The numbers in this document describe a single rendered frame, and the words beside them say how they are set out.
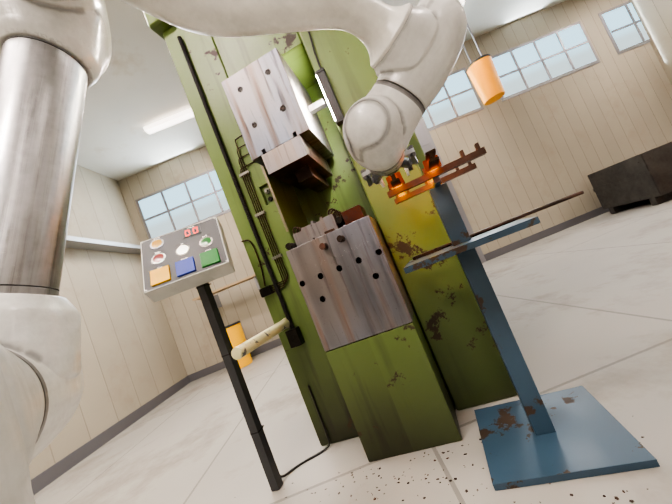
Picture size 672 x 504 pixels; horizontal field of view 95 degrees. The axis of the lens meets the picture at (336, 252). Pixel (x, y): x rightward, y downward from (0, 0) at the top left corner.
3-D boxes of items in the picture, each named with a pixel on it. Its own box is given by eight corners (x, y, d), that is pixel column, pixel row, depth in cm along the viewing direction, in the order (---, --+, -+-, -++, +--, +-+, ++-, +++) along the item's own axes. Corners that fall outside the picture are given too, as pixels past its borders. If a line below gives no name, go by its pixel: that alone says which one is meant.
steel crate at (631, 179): (649, 197, 494) (630, 157, 499) (727, 178, 394) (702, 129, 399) (602, 217, 494) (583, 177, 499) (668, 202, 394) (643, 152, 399)
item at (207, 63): (370, 434, 143) (199, 5, 159) (320, 447, 149) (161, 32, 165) (380, 390, 186) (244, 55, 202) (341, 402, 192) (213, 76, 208)
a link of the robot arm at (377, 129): (389, 184, 62) (426, 124, 59) (378, 167, 47) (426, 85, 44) (345, 159, 64) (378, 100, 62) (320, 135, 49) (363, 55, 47)
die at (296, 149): (307, 154, 132) (299, 134, 133) (268, 174, 137) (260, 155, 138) (332, 175, 173) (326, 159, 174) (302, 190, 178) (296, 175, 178)
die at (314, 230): (338, 230, 130) (331, 211, 130) (297, 248, 135) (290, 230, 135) (357, 233, 170) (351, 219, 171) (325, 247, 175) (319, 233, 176)
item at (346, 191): (383, 223, 173) (322, 79, 179) (318, 251, 182) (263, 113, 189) (384, 224, 182) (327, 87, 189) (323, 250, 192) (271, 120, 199)
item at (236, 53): (301, 42, 146) (265, -44, 149) (231, 86, 156) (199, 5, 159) (327, 87, 189) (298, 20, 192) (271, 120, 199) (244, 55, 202)
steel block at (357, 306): (413, 321, 117) (368, 214, 120) (324, 352, 127) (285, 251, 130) (413, 296, 172) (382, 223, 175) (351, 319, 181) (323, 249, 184)
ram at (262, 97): (327, 119, 130) (292, 36, 132) (251, 160, 139) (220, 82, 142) (348, 148, 170) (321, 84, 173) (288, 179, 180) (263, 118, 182)
